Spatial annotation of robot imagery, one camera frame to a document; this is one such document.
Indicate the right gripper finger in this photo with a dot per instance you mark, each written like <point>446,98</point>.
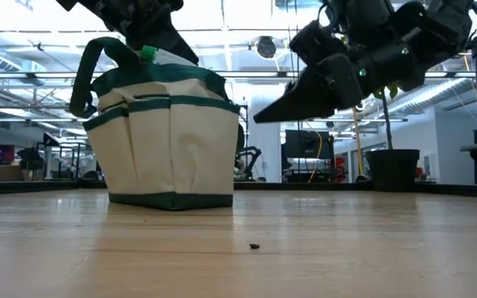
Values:
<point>313,99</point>

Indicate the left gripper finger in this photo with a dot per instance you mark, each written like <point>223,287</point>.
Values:
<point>168,41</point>

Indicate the green transparent spray bottle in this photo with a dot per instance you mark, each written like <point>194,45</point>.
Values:
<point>168,58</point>

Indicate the cream canvas bag green trim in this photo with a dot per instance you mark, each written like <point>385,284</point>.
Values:
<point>164,153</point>

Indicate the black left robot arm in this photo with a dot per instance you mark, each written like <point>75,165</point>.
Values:
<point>66,3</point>

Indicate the background black robot arm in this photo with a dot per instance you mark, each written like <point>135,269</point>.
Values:
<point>249,159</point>

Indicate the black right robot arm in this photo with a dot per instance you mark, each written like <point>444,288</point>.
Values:
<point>437,25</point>

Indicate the black monitor on cart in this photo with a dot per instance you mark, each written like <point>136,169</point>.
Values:
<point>302,145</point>

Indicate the potted plant in black pot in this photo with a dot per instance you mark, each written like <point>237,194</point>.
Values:
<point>392,169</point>

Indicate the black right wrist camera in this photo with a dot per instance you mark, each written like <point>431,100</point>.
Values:
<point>317,41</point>

